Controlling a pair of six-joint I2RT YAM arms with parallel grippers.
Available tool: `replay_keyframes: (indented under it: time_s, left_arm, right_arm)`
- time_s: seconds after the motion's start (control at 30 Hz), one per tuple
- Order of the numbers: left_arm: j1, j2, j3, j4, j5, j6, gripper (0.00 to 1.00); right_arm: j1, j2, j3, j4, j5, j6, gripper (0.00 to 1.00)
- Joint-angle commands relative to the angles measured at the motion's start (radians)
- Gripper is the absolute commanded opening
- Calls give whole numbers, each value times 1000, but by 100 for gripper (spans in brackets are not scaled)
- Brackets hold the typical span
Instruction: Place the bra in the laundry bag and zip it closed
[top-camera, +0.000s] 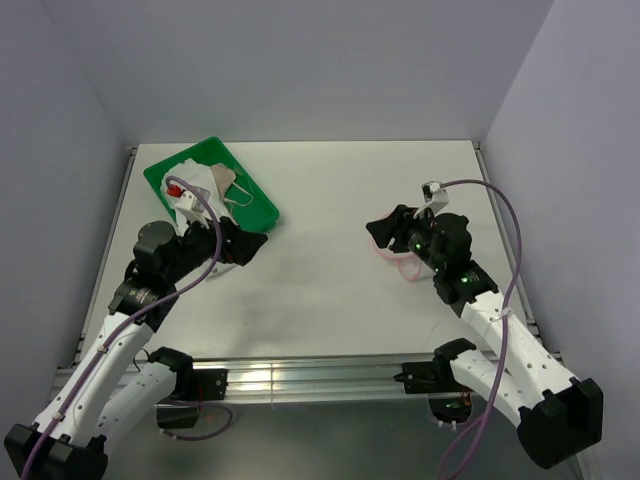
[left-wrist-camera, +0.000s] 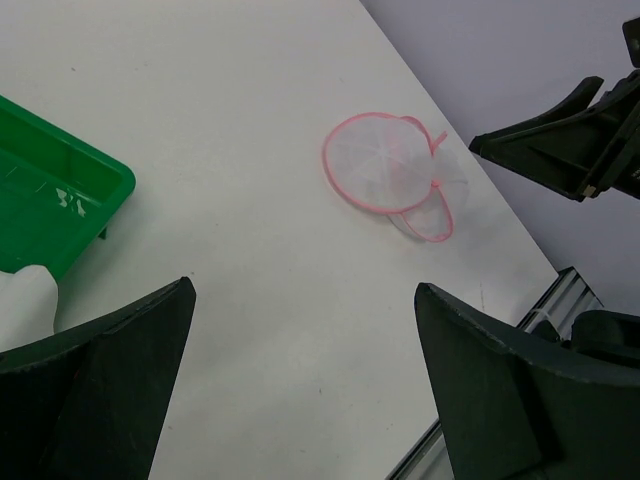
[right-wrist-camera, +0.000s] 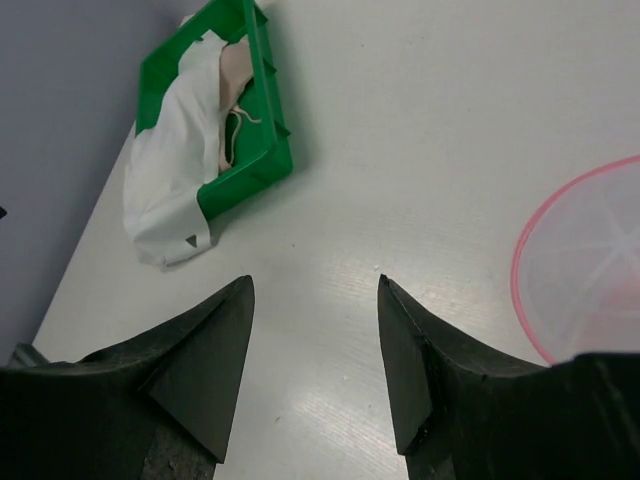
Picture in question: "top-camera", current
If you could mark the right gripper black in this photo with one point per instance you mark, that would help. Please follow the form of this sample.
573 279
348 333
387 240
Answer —
397 225

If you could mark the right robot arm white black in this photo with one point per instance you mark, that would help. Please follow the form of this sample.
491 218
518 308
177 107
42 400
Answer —
556 415

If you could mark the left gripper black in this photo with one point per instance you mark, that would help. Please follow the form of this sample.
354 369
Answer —
238 246

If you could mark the white mesh laundry bag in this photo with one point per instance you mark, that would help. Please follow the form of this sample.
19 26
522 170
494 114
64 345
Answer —
406 264

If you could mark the white bra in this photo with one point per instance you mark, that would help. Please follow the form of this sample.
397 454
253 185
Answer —
200 178

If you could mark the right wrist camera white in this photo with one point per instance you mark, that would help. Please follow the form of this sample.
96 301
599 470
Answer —
435 197

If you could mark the green plastic tray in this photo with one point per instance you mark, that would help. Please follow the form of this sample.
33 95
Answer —
230 190

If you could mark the aluminium front rail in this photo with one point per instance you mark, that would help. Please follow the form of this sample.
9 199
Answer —
299 380

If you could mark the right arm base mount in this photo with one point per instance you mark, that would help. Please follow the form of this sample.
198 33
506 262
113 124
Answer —
449 401

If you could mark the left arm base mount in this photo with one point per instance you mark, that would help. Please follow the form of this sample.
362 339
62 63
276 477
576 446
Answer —
196 403

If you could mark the beige pink bra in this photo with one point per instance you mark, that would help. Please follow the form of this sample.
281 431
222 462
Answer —
226 180

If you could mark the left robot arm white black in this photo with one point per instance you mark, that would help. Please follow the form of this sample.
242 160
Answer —
72 437

